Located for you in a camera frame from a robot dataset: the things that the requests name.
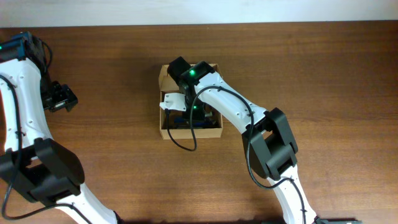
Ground open brown cardboard box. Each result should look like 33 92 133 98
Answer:
159 65 223 140

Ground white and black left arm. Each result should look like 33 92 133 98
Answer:
1 32 123 223

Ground blue cap whiteboard marker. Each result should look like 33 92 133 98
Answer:
174 117 185 123

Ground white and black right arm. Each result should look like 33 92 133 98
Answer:
160 57 317 223

